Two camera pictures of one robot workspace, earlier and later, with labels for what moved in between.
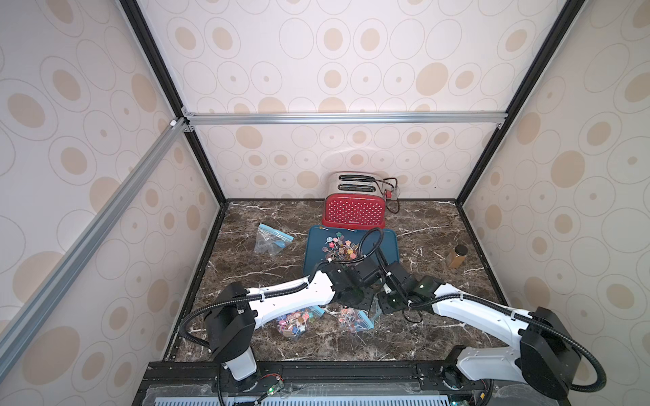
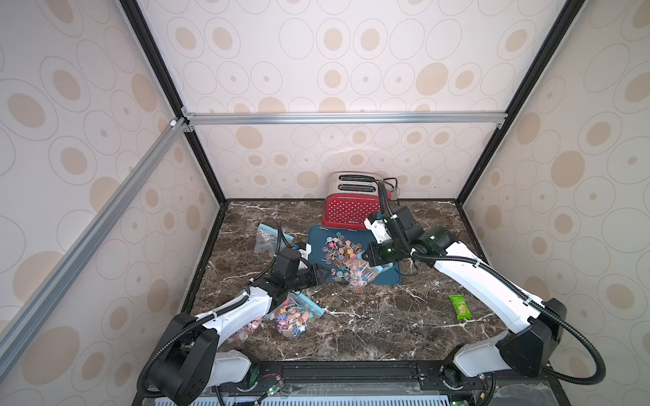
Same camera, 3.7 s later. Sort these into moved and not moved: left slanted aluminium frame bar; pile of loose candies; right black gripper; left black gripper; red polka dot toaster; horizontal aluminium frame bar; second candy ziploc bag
Moved: left black gripper; right black gripper
Not moved: horizontal aluminium frame bar; left slanted aluminium frame bar; second candy ziploc bag; red polka dot toaster; pile of loose candies
